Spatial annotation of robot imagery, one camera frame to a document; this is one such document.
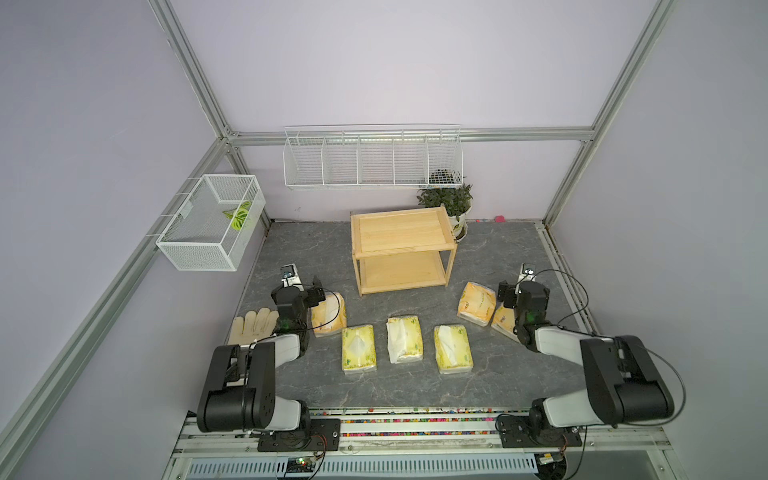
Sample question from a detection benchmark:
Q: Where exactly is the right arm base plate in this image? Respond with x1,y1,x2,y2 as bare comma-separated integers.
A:
494,413,583,450

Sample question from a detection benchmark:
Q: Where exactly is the green leaf toy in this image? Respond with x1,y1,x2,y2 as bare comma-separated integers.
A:
223,201,252,231

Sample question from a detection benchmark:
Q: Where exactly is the orange tissue pack far-right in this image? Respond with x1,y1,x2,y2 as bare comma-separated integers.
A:
491,305,520,343

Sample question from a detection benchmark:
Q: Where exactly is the long white wire basket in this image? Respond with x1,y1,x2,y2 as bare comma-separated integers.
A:
283,124,464,189

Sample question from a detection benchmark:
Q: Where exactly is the green circuit board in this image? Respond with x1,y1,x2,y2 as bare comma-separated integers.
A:
285,457,317,475

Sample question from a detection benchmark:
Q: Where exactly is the orange tissue pack centre-right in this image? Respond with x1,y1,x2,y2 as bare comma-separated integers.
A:
457,282,497,326

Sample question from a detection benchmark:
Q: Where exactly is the green tissue pack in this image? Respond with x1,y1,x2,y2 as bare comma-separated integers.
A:
434,324,474,375
386,315,424,364
341,324,377,375

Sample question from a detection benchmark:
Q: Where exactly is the white wire cube basket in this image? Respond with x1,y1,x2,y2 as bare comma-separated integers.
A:
156,174,266,272

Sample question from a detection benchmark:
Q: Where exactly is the wooden two-tier shelf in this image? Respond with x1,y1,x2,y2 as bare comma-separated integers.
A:
350,206,458,296

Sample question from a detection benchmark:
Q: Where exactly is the beige work glove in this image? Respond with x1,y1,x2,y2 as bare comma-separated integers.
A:
228,307,279,346

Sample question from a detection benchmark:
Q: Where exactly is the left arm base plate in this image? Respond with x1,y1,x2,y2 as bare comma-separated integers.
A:
257,417,341,453

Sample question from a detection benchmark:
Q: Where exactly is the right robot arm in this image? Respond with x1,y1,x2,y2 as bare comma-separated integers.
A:
497,280,675,430

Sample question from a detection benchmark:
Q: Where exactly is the potted green plant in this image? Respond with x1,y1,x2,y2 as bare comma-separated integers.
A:
417,169,473,242

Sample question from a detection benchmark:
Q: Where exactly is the orange tissue pack left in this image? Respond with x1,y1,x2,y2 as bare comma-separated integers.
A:
310,291,347,338

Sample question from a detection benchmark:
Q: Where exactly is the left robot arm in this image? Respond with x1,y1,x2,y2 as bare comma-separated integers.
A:
196,277,325,435

